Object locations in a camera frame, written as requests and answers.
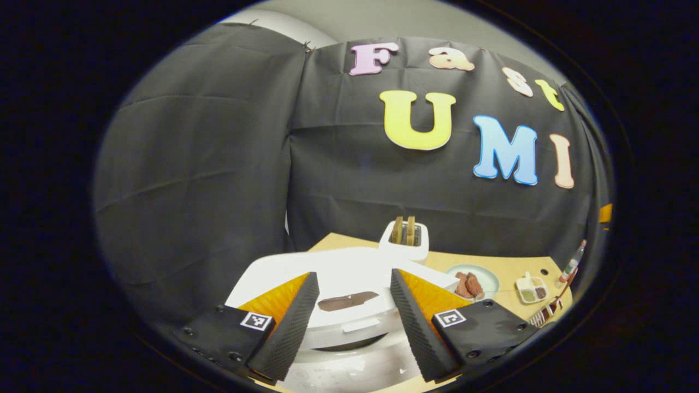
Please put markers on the brown bread slice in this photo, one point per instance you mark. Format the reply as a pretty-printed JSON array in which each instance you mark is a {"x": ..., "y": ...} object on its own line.
[
  {"x": 410, "y": 230},
  {"x": 397, "y": 230}
]

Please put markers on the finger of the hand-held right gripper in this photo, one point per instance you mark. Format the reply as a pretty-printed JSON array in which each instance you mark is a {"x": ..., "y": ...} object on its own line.
[{"x": 605, "y": 214}]

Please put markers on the white toaster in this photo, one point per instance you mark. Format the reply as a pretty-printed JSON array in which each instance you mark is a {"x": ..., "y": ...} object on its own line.
[{"x": 404, "y": 252}]

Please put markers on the white divided tray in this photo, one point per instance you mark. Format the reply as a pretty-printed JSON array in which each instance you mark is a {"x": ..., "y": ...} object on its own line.
[{"x": 531, "y": 281}]

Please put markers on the black backdrop cloth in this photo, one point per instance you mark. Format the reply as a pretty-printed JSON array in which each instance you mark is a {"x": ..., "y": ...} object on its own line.
[{"x": 218, "y": 164}]

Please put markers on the brown wooden spoon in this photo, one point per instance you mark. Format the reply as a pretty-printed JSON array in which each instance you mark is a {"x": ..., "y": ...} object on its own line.
[{"x": 565, "y": 284}]

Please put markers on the red meat slice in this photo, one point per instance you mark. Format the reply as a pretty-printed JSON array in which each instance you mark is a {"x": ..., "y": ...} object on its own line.
[
  {"x": 462, "y": 286},
  {"x": 475, "y": 284}
]

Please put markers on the white rice cooker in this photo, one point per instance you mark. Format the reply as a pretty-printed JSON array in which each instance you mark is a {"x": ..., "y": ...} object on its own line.
[{"x": 349, "y": 273}]

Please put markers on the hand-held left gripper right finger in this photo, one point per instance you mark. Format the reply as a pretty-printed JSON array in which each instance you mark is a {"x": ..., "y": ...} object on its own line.
[{"x": 418, "y": 333}]

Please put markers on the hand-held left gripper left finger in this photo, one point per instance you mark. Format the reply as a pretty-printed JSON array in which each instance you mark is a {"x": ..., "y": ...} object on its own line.
[{"x": 289, "y": 333}]

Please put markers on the pile of green mung beans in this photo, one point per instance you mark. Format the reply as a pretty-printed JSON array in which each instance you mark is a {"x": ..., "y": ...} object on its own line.
[{"x": 527, "y": 295}]

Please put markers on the clear plastic bottle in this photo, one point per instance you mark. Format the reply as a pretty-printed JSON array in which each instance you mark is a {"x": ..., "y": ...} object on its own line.
[{"x": 572, "y": 265}]

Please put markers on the pale green plate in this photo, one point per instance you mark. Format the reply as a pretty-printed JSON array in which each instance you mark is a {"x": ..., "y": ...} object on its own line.
[{"x": 489, "y": 277}]

